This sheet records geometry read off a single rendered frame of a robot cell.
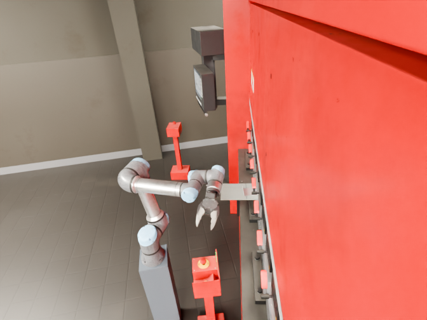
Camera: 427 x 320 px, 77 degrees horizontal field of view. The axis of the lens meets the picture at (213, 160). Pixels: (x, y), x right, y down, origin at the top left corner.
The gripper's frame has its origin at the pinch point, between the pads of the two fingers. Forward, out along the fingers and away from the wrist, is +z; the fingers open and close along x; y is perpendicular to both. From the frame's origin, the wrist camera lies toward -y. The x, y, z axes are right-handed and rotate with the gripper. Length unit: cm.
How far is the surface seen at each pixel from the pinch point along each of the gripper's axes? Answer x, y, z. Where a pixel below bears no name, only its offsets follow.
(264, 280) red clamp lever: -26.3, -12.0, 21.8
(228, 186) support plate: -9, 49, -58
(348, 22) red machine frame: -10, -104, 28
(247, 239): -27, 46, -20
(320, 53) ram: -12, -95, 16
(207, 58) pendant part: 40, 36, -200
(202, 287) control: -6, 54, 12
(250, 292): -30.5, 34.8, 13.7
